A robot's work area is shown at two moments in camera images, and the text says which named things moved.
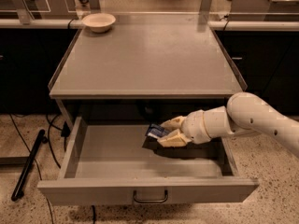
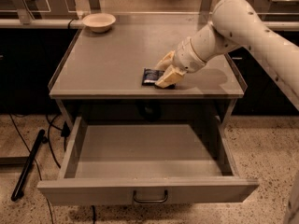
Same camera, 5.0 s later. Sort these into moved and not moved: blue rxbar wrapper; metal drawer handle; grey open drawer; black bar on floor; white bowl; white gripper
Moved: white gripper; blue rxbar wrapper
Not moved: black bar on floor; metal drawer handle; grey open drawer; white bowl
